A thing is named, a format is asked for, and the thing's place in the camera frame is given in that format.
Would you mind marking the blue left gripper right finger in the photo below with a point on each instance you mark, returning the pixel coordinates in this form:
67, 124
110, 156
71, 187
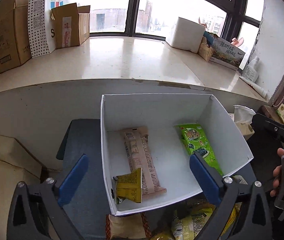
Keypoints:
207, 177

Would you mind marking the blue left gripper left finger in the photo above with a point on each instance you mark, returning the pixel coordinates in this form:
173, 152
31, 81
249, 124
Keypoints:
70, 183

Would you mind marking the beige orange-edged snack bag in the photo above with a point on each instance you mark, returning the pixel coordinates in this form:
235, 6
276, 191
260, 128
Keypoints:
134, 226

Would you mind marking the white cardboard storage box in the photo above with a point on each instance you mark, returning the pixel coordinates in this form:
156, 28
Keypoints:
161, 113

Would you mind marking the right hand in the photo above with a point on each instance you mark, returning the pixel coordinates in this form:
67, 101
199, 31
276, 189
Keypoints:
276, 174

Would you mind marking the yellow-green chips bag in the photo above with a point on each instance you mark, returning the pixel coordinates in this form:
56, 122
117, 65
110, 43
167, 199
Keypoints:
188, 221

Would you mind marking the green seaweed snack packet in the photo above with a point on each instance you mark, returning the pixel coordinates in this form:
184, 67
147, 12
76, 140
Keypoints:
195, 140

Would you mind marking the wooden side shelf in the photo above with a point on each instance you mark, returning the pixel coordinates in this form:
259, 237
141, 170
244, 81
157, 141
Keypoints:
270, 113

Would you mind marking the small yellow snack packet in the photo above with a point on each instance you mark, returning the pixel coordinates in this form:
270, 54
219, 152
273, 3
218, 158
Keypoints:
129, 186

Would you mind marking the beige tissue pack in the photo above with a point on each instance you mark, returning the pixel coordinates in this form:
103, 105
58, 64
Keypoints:
242, 117

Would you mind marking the cream sofa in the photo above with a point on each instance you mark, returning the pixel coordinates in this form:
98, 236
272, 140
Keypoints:
16, 165

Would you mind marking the white tube on sill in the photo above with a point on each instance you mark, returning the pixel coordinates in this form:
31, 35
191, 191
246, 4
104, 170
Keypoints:
262, 92

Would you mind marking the white plastic bottle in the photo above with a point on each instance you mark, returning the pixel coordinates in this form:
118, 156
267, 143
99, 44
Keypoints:
250, 71

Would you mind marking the printed landscape tissue box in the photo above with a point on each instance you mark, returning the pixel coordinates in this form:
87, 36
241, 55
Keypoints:
226, 54

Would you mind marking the small woven basket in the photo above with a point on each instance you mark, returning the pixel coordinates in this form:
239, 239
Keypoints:
204, 50

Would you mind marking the white foam box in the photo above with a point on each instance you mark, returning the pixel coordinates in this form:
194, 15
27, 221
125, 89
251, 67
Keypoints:
185, 35

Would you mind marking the small open cardboard box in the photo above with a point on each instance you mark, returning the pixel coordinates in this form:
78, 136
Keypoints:
71, 25

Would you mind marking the tall brown cardboard box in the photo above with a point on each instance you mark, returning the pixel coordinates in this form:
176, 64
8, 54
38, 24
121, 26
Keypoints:
14, 41

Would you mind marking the white dotted paper bag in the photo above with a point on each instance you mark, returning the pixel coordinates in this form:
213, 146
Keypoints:
41, 31

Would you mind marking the black window frame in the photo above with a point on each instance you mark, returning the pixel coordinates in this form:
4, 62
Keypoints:
155, 18

